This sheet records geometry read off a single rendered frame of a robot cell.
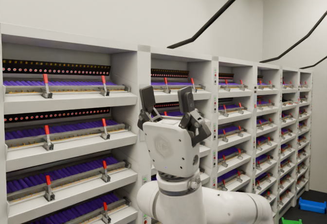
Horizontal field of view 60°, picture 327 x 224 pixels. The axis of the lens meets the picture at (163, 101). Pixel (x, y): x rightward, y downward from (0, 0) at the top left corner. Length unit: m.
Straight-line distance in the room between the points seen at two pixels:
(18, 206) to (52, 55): 0.62
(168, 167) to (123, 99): 0.82
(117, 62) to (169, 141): 1.03
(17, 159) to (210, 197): 0.66
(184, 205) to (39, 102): 0.70
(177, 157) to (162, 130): 0.05
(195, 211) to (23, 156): 0.70
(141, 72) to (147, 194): 0.86
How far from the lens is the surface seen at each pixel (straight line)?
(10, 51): 1.27
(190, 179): 0.54
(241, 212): 0.73
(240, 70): 2.62
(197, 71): 2.00
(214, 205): 0.71
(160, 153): 0.53
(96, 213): 1.42
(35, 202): 1.19
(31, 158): 1.11
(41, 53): 1.32
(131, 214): 1.49
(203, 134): 0.48
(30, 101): 1.08
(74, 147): 1.18
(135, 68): 1.39
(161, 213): 0.60
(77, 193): 1.25
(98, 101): 1.23
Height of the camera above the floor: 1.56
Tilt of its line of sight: 3 degrees down
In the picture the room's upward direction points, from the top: straight up
